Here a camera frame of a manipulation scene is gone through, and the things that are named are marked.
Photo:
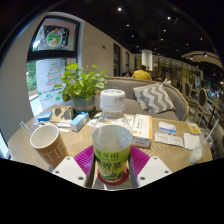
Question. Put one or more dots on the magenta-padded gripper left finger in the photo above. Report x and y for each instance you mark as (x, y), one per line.
(69, 170)

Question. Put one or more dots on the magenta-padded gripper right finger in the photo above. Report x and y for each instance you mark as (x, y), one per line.
(154, 170)

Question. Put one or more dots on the flat round red coaster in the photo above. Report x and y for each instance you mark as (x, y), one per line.
(124, 177)

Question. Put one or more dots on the brown paper cup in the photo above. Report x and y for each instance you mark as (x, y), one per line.
(50, 143)

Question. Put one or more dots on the white paper slip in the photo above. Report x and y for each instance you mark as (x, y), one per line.
(168, 139)

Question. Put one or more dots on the white and orange box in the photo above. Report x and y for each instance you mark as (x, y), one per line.
(142, 130)

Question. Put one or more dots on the white tissue pack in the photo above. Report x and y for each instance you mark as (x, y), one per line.
(167, 128)

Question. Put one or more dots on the white paper napkin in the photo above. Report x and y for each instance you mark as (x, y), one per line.
(191, 141)

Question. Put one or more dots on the clear plastic cup with straw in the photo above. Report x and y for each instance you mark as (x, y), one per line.
(198, 150)

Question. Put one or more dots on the blue and white carton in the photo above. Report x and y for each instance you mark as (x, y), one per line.
(78, 122)

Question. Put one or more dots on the clear green-label drink bottle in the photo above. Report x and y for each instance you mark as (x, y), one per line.
(112, 140)

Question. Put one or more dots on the yellow card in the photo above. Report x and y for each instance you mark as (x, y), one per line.
(194, 128)

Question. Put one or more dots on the small blue box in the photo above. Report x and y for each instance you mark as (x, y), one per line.
(44, 116)

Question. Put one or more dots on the clear plastic wrapper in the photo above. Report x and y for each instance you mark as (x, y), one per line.
(26, 128)

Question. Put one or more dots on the grey zigzag cushion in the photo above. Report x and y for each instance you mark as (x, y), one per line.
(154, 97)

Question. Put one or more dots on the grey curved sofa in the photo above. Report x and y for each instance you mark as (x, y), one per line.
(173, 100)

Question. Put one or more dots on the group of wooden chairs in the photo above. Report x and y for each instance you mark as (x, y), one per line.
(204, 101)

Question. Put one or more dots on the green potted plant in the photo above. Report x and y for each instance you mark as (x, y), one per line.
(81, 85)

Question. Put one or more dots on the person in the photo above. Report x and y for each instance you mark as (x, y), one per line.
(167, 80)
(141, 73)

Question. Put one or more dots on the group of ceiling lights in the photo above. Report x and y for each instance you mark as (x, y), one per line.
(164, 30)

